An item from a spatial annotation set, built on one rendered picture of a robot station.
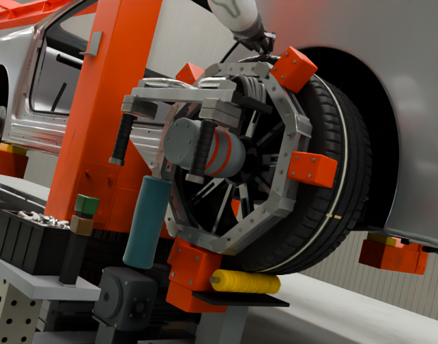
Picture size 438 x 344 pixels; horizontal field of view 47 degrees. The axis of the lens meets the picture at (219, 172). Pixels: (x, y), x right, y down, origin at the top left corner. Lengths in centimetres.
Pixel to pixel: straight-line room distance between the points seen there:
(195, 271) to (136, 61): 79
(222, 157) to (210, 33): 755
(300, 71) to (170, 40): 829
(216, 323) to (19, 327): 56
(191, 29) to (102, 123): 760
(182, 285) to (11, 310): 45
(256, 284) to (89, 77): 90
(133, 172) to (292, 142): 76
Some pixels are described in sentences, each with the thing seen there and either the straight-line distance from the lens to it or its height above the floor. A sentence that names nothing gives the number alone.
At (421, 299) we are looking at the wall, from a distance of 603.
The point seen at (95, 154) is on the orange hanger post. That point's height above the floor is 77.
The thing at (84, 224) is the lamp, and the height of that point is 60.
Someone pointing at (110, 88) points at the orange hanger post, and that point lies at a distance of 177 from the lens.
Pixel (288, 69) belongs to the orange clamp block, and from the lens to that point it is 136.
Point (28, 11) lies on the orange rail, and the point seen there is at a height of 315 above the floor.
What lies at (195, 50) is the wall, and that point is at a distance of 900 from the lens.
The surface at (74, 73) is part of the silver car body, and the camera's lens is 396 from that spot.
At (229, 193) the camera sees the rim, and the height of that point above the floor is 75.
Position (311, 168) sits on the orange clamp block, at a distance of 123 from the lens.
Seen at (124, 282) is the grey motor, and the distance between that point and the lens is 170.
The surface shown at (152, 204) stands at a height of 66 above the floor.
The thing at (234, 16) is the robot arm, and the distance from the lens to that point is 128.
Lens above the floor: 73
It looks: 3 degrees up
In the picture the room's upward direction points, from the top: 14 degrees clockwise
